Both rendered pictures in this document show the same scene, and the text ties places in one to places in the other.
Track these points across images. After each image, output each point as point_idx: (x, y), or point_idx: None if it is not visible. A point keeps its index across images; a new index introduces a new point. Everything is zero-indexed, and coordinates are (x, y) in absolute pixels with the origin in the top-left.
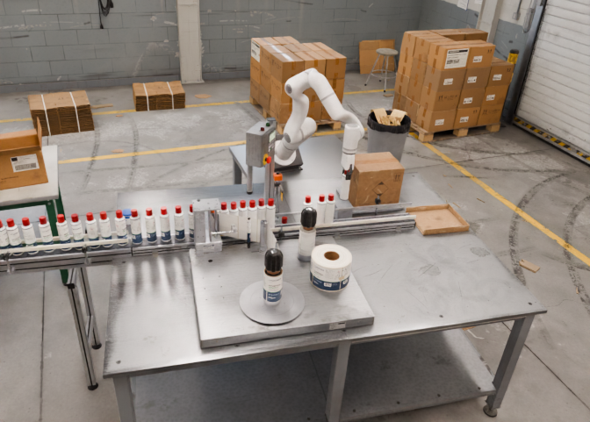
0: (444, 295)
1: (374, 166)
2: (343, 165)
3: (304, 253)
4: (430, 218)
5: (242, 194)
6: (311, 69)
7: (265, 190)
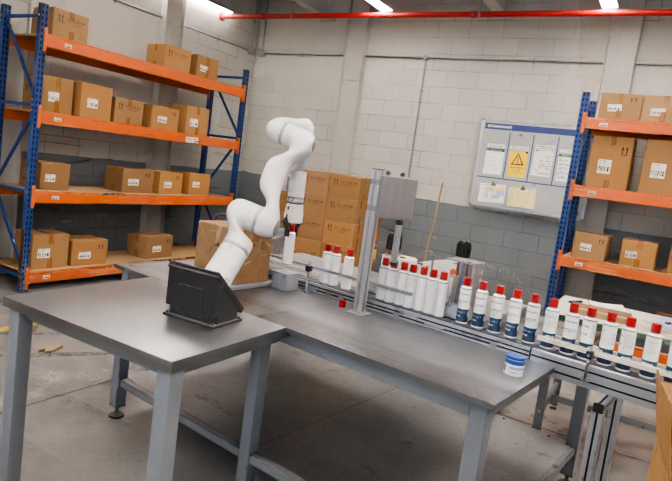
0: None
1: None
2: (297, 220)
3: None
4: None
5: (325, 328)
6: (284, 118)
7: (371, 263)
